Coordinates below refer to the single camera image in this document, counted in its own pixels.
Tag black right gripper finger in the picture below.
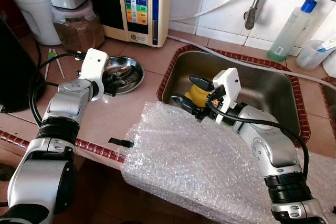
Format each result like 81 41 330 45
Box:
190 76 215 92
171 93 203 117

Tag yellow plastic cup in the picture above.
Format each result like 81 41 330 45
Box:
185 77 213 108

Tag round steel bowl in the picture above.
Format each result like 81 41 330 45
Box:
102 56 145 95

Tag steel fork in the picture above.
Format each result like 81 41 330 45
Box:
118 73 137 87

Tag black tape strip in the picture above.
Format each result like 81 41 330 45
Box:
109 137 135 149

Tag clear jar brown contents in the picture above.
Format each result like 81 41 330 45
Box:
52 1 106 53

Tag white tongs green hinge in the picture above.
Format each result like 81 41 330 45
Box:
45 48 67 81

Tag clear bubble wrap sheet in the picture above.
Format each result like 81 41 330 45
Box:
121 101 336 224

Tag large steel sink basin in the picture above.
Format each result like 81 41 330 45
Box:
156 45 311 149

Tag beige water ionizer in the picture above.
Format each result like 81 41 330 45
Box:
102 0 174 48

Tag small steel sink basin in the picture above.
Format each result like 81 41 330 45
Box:
319 76 336 110

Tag white detergent bottle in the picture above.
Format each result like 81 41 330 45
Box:
323 48 336 78

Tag black kettle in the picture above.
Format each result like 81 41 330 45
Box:
0 17 40 114

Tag white jug green lid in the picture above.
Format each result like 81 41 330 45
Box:
10 0 61 47

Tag steel faucet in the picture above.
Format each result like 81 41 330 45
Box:
244 0 274 30

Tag white blue brush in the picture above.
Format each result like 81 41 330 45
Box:
315 35 336 53

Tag clear bottle blue cap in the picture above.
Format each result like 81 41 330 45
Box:
268 0 319 62

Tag clear measuring cup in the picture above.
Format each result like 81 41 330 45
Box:
296 39 327 71

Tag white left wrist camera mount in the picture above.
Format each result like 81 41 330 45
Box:
79 48 110 102

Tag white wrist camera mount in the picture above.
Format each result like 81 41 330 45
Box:
79 48 110 102
209 68 243 125

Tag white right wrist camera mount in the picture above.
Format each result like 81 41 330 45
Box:
209 68 243 125

